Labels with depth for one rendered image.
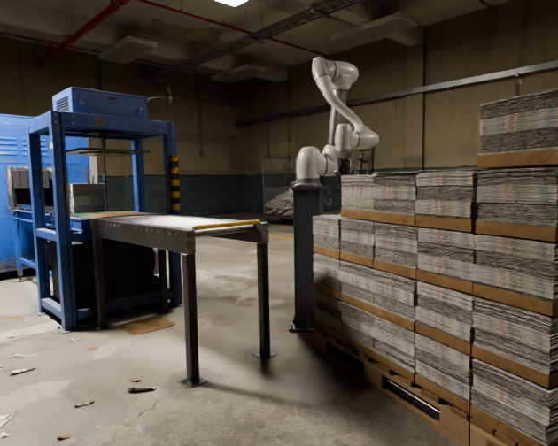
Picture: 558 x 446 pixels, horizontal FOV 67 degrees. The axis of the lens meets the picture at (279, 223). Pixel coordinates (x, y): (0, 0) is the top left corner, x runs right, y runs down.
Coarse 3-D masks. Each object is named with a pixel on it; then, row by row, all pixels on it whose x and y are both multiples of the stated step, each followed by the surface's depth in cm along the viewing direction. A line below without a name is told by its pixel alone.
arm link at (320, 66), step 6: (318, 60) 275; (324, 60) 277; (312, 66) 279; (318, 66) 273; (324, 66) 273; (330, 66) 274; (312, 72) 279; (318, 72) 272; (324, 72) 271; (330, 72) 274
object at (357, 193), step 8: (352, 176) 221; (360, 176) 214; (368, 176) 208; (344, 184) 228; (352, 184) 221; (360, 184) 219; (368, 184) 209; (344, 192) 230; (352, 192) 223; (360, 192) 216; (368, 192) 210; (344, 200) 230; (352, 200) 223; (360, 200) 216; (368, 200) 211; (344, 208) 231; (352, 208) 223; (360, 208) 217; (368, 208) 211
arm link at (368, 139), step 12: (324, 84) 269; (324, 96) 270; (336, 96) 267; (336, 108) 268; (348, 108) 266; (360, 120) 265; (360, 132) 257; (372, 132) 260; (360, 144) 256; (372, 144) 259
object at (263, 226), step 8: (184, 216) 310; (256, 224) 249; (264, 224) 246; (240, 232) 261; (248, 232) 255; (256, 232) 250; (264, 232) 247; (240, 240) 261; (248, 240) 256; (256, 240) 250; (264, 240) 247
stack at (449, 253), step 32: (320, 224) 251; (352, 224) 221; (384, 224) 199; (320, 256) 252; (384, 256) 200; (416, 256) 181; (448, 256) 166; (352, 288) 225; (384, 288) 200; (416, 288) 183; (448, 288) 167; (320, 320) 257; (352, 320) 227; (384, 320) 202; (416, 320) 184; (448, 320) 166; (352, 352) 228; (384, 352) 204; (416, 352) 183; (448, 352) 167; (384, 384) 207; (416, 384) 189; (448, 384) 168; (416, 416) 185; (448, 416) 169
